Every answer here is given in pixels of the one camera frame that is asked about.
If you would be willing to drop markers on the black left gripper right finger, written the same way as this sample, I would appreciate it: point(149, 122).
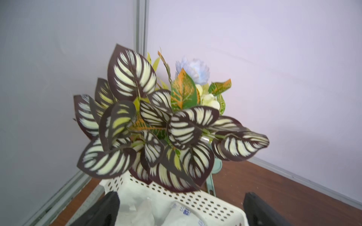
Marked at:
point(260, 213)

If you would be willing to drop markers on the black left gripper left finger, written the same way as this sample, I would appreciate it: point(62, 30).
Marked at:
point(103, 213)

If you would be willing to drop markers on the white ice pack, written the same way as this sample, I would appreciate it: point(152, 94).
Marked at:
point(140, 215)
point(180, 215)

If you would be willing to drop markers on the artificial plant with striped leaves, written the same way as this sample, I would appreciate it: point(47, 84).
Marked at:
point(163, 136)

